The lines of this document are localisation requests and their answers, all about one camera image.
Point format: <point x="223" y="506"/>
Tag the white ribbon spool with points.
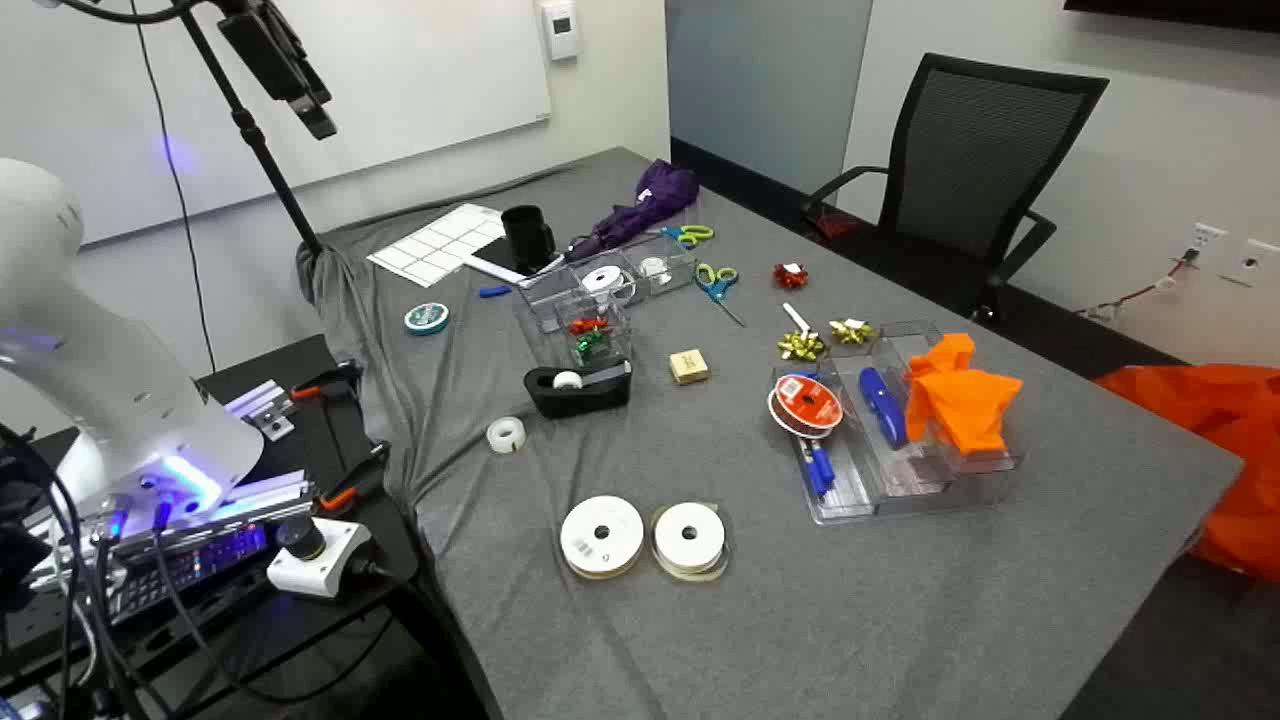
<point x="602" y="539"/>
<point x="690" y="543"/>

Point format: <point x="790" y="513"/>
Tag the gold gift bow large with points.
<point x="800" y="346"/>

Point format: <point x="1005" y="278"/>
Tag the small red gift bow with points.
<point x="790" y="278"/>

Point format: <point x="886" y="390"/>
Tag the blue marker pen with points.
<point x="816" y="469"/>

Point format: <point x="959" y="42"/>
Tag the clear right tray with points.
<point x="856" y="449"/>

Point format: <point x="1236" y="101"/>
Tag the gold gift bow small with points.
<point x="852" y="335"/>

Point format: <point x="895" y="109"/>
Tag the white grid paper sheet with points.
<point x="439" y="248"/>

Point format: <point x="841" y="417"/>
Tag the small white tape roll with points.
<point x="506" y="434"/>

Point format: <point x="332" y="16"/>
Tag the clear tray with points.
<point x="553" y="300"/>
<point x="856" y="449"/>

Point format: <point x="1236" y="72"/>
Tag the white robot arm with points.
<point x="145" y="430"/>

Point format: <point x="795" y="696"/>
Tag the black office chair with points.
<point x="969" y="153"/>

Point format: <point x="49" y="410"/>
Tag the white wall thermostat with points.
<point x="560" y="31"/>

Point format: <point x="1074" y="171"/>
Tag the teal tape roll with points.
<point x="427" y="319"/>

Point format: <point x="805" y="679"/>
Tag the black cup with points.
<point x="530" y="236"/>

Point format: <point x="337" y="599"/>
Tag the red ribbon spool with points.
<point x="805" y="406"/>

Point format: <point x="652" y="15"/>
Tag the beige square block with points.
<point x="690" y="366"/>

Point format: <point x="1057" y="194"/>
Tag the white ribbon spool right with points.
<point x="690" y="543"/>

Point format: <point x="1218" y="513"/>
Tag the grey table cloth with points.
<point x="966" y="614"/>

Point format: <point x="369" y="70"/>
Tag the black tape dispenser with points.
<point x="560" y="394"/>

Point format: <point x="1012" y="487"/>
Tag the white marker pen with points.
<point x="798" y="319"/>

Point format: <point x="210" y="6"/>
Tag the clear left tray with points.
<point x="553" y="300"/>

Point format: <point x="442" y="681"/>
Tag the orange plastic bag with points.
<point x="1234" y="410"/>

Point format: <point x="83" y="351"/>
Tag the black camera on tripod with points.
<point x="273" y="54"/>

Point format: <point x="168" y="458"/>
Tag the green handled scissors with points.
<point x="716" y="282"/>

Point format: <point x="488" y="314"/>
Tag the orange tissue paper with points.
<point x="959" y="401"/>

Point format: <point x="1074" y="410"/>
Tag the purple folded umbrella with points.
<point x="660" y="194"/>

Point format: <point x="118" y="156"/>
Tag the green gift bow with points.
<point x="593" y="351"/>

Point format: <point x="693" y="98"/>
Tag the white ribbon spool left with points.
<point x="602" y="539"/>

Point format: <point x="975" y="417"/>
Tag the white whiteboard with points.
<point x="112" y="116"/>

